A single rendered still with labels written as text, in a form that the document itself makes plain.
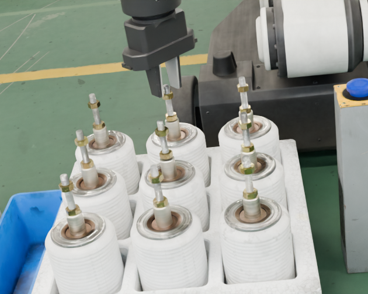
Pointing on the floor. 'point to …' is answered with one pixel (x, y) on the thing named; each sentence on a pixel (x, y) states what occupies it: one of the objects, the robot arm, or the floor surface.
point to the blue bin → (21, 241)
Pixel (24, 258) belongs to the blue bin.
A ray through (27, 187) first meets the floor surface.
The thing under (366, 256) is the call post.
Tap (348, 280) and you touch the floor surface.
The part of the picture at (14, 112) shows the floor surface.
